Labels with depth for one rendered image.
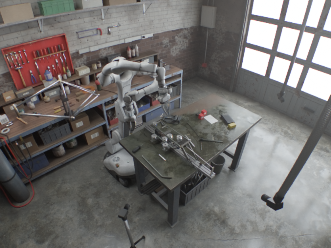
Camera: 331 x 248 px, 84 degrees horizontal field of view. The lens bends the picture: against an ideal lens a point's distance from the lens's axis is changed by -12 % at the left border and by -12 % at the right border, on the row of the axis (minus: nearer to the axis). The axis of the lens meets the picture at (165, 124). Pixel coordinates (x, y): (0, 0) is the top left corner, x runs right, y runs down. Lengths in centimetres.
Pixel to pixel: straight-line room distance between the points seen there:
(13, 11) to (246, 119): 297
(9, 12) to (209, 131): 261
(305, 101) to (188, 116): 267
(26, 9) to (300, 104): 460
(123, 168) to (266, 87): 332
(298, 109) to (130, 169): 338
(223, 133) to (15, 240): 261
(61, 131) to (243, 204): 255
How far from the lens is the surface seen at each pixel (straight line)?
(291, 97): 451
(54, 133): 300
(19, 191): 305
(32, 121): 296
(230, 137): 220
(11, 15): 295
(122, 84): 201
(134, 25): 391
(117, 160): 265
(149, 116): 376
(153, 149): 198
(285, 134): 411
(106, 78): 178
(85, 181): 302
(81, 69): 344
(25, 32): 327
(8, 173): 284
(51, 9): 302
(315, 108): 444
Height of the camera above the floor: 226
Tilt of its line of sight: 37 degrees down
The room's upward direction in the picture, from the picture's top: straight up
